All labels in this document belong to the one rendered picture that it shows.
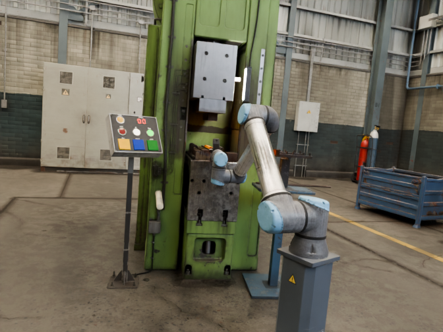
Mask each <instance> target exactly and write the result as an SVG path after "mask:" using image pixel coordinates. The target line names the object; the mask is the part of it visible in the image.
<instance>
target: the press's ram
mask: <svg viewBox="0 0 443 332"><path fill-rule="evenodd" d="M236 62H237V45H227V44H221V43H211V42H205V41H197V42H196V43H195V45H194V47H193V50H192V68H191V86H190V96H189V100H190V101H194V100H196V99H199V98H204V99H218V100H225V101H226V103H227V102H230V101H233V93H234V85H235V82H240V80H241V78H237V77H235V70H236Z"/></svg>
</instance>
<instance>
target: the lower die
mask: <svg viewBox="0 0 443 332"><path fill-rule="evenodd" d="M208 150H209V148H207V147H205V146H204V145H201V146H198V149H197V148H196V147H194V151H193V154H194V156H195V157H196V158H195V159H199V160H210V152H209V151H208ZM206 158H207V159H206Z"/></svg>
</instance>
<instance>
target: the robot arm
mask: <svg viewBox="0 0 443 332"><path fill-rule="evenodd" d="M237 120H238V123H239V124H240V125H243V126H244V128H245V131H246V133H247V138H248V141H249V144H248V146H247V147H246V149H245V151H244V152H243V154H242V156H241V158H240V160H239V161H238V163H237V164H236V166H235V167H234V169H233V170H225V168H226V164H227V160H228V158H227V155H226V154H225V153H224V152H222V151H221V150H220V139H219V138H214V139H213V149H209V150H208V151H209V152H210V160H209V161H213V162H212V176H211V183H212V184H215V185H219V186H223V185H224V183H238V184H241V183H244V182H245V181H246V179H247V171H248V170H249V168H250V167H251V165H252V164H253V162H254V164H255V167H256V172H257V175H258V179H259V182H260V187H261V189H262V194H263V198H262V199H261V203H260V205H259V206H258V210H257V217H258V222H259V223H260V227H261V228H262V230H263V231H264V232H266V233H272V234H282V233H295V235H294V237H293V239H292V241H291V243H290V245H289V251H290V252H291V253H292V254H294V255H296V256H299V257H302V258H308V259H314V260H321V259H325V258H327V257H328V254H329V250H328V246H327V243H326V233H327V227H328V216H329V211H330V210H329V206H330V205H329V202H328V201H326V200H323V199H320V198H315V197H312V196H299V197H298V201H293V198H292V196H291V193H290V192H287V191H285V187H284V184H283V181H282V178H281V174H280V170H279V167H278V164H277V161H276V157H275V155H274V151H273V148H272V144H271V141H270V138H269V137H270V135H271V134H273V133H275V132H276V130H277V129H278V127H279V124H280V120H279V117H278V114H277V113H276V111H275V110H274V109H273V108H272V107H270V106H267V105H256V104H250V103H244V104H242V106H241V107H240V109H239V112H238V117H237Z"/></svg>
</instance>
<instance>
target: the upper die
mask: <svg viewBox="0 0 443 332"><path fill-rule="evenodd" d="M225 109H226V101H225V100H218V99H204V98H199V99H196V100H194V101H193V107H192V111H193V113H218V114H224V113H225Z"/></svg>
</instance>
